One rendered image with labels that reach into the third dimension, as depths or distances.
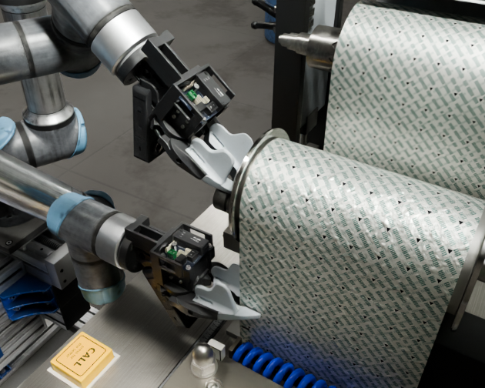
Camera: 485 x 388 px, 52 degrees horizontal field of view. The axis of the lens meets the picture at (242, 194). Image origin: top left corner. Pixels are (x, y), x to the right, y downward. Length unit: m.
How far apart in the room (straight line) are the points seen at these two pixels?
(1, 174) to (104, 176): 2.04
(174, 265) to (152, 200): 2.00
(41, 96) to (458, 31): 0.86
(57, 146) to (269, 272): 0.78
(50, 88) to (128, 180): 1.68
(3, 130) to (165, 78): 0.69
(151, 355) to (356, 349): 0.39
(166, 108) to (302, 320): 0.30
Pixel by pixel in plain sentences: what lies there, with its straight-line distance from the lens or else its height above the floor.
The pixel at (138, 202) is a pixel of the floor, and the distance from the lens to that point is 2.66.
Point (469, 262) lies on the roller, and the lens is 0.51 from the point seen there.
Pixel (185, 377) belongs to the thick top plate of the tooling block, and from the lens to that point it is 0.70.
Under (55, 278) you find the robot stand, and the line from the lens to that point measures 1.31.
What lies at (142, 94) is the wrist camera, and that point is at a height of 1.34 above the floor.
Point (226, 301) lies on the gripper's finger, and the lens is 0.66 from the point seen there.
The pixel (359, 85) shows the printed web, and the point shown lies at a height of 1.33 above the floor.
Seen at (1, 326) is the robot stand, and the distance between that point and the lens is 1.44.
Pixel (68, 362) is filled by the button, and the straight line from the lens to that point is 0.88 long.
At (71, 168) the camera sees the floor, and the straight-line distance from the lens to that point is 3.02.
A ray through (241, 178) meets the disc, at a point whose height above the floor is 1.30.
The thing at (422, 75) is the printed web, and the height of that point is 1.36.
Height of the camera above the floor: 1.62
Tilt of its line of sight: 37 degrees down
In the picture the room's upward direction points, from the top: straight up
